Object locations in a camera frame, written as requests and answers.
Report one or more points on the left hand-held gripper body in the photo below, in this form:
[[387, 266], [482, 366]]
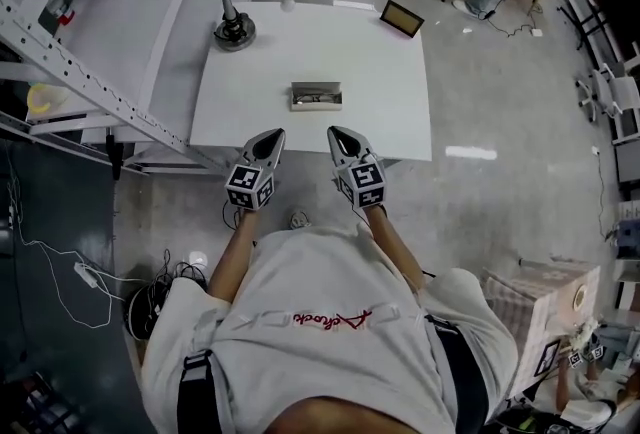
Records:
[[250, 187]]

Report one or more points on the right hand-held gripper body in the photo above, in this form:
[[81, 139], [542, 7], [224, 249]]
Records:
[[362, 182]]

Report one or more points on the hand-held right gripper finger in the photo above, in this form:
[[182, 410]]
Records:
[[362, 148], [336, 152]]

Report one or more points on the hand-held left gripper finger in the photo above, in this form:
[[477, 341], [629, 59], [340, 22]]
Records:
[[277, 154], [250, 152]]

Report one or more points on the black eyeglasses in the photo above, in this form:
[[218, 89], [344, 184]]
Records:
[[316, 108]]

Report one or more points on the person's right forearm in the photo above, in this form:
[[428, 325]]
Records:
[[395, 247]]

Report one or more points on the person's left forearm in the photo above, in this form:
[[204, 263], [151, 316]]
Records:
[[235, 252]]

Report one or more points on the person's grey shoe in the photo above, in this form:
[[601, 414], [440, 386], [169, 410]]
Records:
[[300, 220]]

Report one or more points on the silver desk lamp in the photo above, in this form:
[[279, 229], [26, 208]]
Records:
[[234, 32]]

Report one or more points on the black framed cork board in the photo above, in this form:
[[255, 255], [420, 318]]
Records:
[[401, 19]]

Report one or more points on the white metal shelf rack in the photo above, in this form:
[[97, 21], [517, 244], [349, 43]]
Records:
[[100, 91]]

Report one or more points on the operator in white clothes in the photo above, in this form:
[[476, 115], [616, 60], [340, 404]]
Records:
[[320, 347]]

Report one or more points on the white power strip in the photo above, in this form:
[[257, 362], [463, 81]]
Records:
[[86, 273]]

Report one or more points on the small white power adapter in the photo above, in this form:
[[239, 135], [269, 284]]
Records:
[[536, 32]]

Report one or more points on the pink checkered box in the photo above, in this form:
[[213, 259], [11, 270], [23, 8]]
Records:
[[540, 317]]

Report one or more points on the red green container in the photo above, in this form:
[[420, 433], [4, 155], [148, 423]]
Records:
[[65, 17]]

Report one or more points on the person's head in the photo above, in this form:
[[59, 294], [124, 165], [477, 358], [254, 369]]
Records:
[[340, 419]]

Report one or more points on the white office chair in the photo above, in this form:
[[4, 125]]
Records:
[[617, 94]]

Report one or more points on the black-framed eyeglasses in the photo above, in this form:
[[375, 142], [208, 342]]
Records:
[[316, 98]]

